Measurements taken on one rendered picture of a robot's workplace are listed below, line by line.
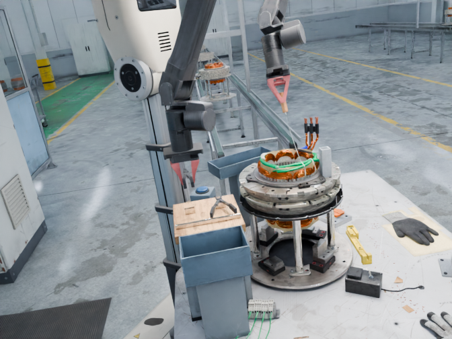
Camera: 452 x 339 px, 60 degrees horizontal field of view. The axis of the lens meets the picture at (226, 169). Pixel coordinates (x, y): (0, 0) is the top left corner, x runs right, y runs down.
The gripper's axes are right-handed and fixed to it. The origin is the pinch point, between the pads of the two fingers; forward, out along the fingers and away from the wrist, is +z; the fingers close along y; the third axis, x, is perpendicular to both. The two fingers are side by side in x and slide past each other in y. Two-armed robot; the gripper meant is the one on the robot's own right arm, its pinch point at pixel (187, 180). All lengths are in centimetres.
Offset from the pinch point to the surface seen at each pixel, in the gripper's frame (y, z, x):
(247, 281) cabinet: 12.2, 30.5, -7.2
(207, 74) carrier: 39, 11, 301
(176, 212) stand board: -4.7, 12.1, 6.8
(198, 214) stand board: 1.6, 12.0, 2.9
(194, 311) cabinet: -4.0, 37.2, -7.0
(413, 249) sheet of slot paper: 71, 40, 5
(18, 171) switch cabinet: -130, 55, 218
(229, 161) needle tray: 18, 14, 48
